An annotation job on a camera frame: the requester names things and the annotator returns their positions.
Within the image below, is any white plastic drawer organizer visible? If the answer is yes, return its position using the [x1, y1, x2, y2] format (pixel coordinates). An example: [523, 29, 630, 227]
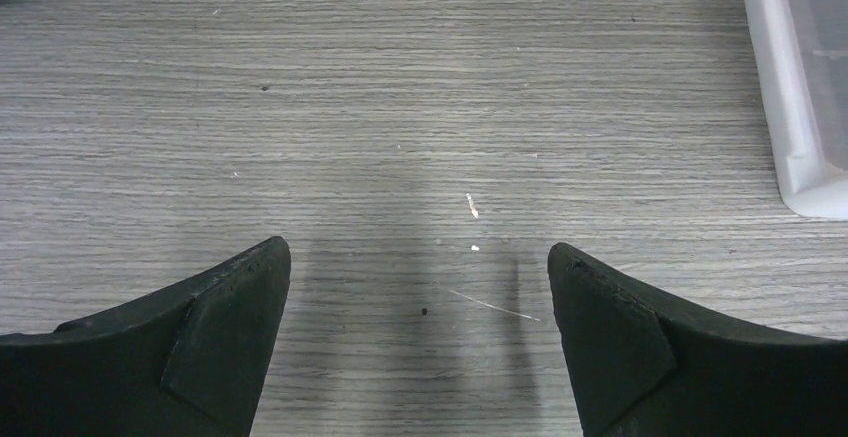
[744, 0, 847, 220]

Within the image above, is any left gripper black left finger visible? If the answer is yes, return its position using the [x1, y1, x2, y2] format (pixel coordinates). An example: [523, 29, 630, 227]
[1, 236, 291, 436]

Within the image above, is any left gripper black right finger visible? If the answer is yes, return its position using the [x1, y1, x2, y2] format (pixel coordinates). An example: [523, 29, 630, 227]
[547, 243, 847, 436]

